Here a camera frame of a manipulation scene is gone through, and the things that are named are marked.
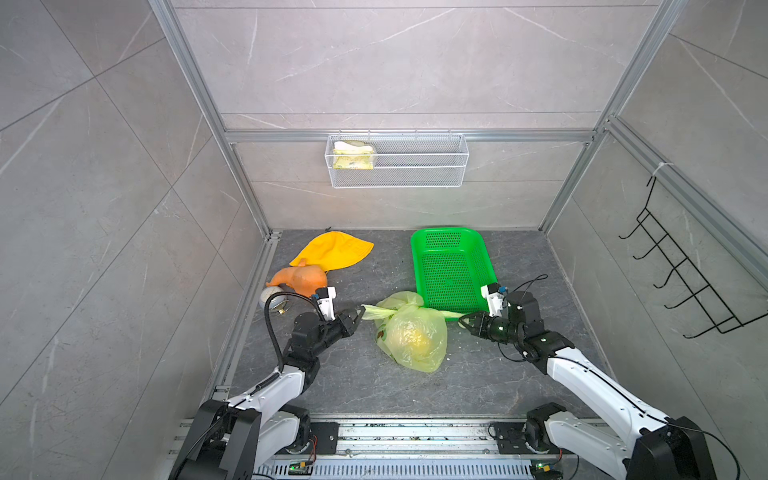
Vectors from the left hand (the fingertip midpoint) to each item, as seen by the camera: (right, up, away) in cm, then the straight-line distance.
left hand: (365, 305), depth 82 cm
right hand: (+27, -4, 0) cm, 27 cm away
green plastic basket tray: (+29, +10, +24) cm, 39 cm away
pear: (+14, -8, -9) cm, 18 cm away
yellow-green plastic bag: (+8, -2, -3) cm, 9 cm away
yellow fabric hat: (-15, +16, +29) cm, 36 cm away
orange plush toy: (-22, +6, +15) cm, 27 cm away
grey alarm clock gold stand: (-29, -1, +11) cm, 31 cm away
